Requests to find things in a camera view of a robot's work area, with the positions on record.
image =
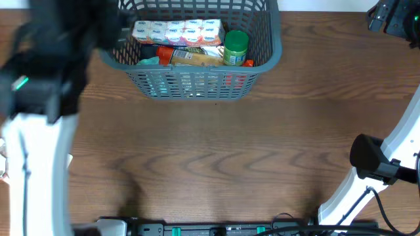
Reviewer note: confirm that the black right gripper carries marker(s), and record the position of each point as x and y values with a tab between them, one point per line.
402	9

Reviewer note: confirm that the green lidded jar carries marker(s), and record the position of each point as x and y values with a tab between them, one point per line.
235	48

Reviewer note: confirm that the gold foil snack pouch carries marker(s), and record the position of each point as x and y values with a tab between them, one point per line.
216	51

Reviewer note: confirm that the white blue printed carton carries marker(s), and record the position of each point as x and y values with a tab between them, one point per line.
184	33

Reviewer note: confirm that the mint green packet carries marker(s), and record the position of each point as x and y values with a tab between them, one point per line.
149	61

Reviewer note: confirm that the small tan sachet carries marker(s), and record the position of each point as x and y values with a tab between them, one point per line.
4	162

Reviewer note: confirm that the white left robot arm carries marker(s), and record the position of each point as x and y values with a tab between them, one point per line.
41	84

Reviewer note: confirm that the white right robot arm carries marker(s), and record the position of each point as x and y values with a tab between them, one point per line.
376	163

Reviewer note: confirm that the grey plastic lattice basket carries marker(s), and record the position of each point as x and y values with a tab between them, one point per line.
260	19

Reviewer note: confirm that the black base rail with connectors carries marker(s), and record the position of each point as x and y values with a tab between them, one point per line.
226	229

